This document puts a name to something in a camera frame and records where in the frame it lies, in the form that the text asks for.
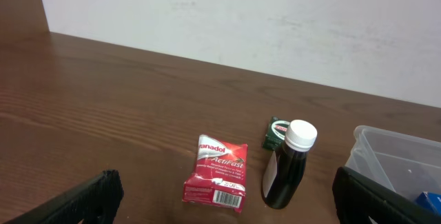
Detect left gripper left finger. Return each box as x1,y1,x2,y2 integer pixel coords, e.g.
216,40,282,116
6,170,124,224

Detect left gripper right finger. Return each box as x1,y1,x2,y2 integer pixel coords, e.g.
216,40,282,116
332,167,440,224

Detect blue medicine box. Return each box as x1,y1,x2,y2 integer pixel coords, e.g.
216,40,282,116
415,192,441,215

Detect clear plastic container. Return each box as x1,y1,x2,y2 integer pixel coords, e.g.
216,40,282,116
346,125,440,202

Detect dark bottle white cap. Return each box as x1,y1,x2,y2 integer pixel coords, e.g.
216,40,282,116
262,119,318,210

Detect green Zam-Buk box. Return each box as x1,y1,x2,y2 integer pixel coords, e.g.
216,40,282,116
262,116,289,151

